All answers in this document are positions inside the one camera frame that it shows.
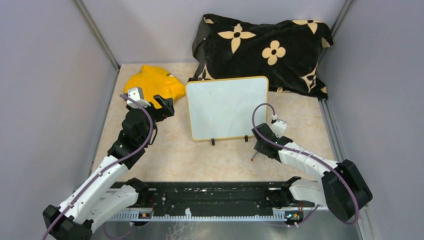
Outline white red marker pen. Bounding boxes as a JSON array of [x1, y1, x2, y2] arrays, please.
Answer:
[[250, 151, 259, 162]]

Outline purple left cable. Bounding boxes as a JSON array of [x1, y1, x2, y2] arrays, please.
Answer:
[[41, 94, 155, 240]]

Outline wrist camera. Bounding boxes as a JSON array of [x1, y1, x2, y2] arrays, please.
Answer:
[[127, 87, 151, 108], [270, 114, 288, 138]]

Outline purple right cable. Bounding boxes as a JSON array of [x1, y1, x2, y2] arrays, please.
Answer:
[[251, 102, 361, 226]]

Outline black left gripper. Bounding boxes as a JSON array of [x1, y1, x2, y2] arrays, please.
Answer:
[[126, 94, 175, 146]]

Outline yellow folded cloth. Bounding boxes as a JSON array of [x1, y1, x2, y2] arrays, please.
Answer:
[[123, 65, 185, 109]]

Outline black floral pillow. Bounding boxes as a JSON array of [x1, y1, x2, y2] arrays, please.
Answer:
[[190, 13, 334, 100]]

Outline purple cable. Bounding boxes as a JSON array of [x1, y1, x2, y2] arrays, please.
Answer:
[[251, 102, 361, 226], [41, 94, 155, 240]]

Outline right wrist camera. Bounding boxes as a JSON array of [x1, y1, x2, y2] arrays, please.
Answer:
[[270, 114, 288, 138]]

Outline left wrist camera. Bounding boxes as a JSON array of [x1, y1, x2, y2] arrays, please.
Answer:
[[127, 87, 151, 108]]

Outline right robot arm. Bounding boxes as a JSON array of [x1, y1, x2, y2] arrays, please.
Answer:
[[252, 123, 373, 225]]

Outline yellow-framed whiteboard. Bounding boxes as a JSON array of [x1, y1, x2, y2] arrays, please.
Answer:
[[185, 76, 269, 141]]

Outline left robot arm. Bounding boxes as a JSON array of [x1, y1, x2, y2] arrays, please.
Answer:
[[42, 94, 175, 240]]

